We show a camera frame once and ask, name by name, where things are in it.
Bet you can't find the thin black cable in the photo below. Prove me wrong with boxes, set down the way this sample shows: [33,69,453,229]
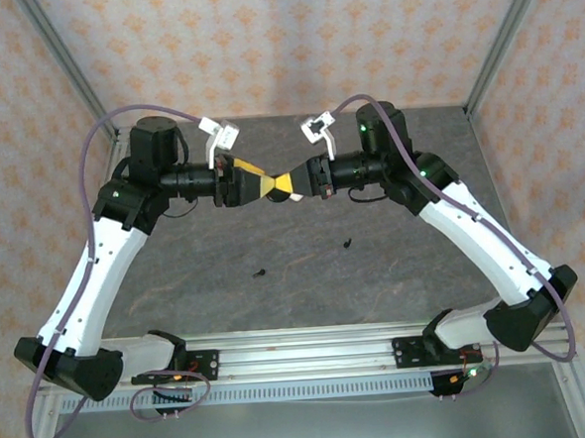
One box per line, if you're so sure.
[161,198,200,221]
[347,185,388,205]

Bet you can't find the aluminium frame post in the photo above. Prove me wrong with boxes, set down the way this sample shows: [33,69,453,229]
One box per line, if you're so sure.
[456,0,560,118]
[13,0,123,146]

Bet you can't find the grey metal sheet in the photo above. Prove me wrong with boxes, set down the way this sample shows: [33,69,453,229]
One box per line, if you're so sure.
[40,380,583,438]

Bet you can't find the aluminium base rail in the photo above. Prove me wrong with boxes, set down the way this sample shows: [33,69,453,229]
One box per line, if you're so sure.
[31,310,578,394]

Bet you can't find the slotted grey cable duct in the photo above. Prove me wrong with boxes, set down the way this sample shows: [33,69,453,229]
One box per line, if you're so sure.
[58,372,436,416]

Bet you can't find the aluminium side rail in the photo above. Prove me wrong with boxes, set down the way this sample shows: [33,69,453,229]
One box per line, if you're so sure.
[102,127,135,176]
[461,100,549,329]

